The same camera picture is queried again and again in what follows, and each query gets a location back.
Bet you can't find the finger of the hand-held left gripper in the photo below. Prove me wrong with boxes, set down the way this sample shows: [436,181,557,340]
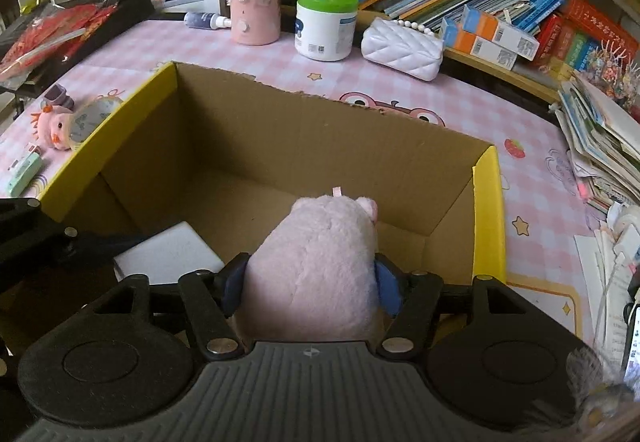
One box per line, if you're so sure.
[0,198,148,275]

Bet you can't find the grey toy car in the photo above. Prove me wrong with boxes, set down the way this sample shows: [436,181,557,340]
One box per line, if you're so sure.
[42,84,76,110]

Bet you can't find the white jar with green lid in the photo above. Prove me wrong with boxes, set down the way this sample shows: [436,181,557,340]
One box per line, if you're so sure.
[294,0,359,62]

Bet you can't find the white foam block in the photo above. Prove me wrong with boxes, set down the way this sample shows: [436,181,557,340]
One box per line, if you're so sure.
[112,221,227,285]

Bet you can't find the red packets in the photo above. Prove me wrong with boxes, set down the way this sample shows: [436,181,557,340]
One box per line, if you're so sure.
[0,4,118,83]

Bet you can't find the pile of papers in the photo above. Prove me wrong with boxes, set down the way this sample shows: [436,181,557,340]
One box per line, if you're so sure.
[555,67,640,218]

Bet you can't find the white quilted purse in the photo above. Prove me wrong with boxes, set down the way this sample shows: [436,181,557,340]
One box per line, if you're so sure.
[361,17,445,83]

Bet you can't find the pink chick plush toy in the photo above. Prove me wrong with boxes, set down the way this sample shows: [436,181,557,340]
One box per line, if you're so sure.
[31,103,76,151]

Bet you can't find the red printed box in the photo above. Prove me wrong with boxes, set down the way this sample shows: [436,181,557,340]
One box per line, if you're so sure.
[532,0,640,73]

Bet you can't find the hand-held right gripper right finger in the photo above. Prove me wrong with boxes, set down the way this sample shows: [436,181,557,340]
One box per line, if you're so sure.
[372,253,543,358]

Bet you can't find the pink checkered tablecloth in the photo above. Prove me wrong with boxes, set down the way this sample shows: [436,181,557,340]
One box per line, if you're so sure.
[0,19,601,348]

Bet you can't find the yellow cardboard box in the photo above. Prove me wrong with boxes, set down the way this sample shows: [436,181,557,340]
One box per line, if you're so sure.
[37,61,508,338]

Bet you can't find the black tray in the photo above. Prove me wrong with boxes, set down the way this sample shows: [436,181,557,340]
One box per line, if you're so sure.
[0,0,156,88]

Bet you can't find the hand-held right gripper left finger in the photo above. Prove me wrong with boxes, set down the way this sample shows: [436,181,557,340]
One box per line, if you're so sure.
[82,252,251,358]

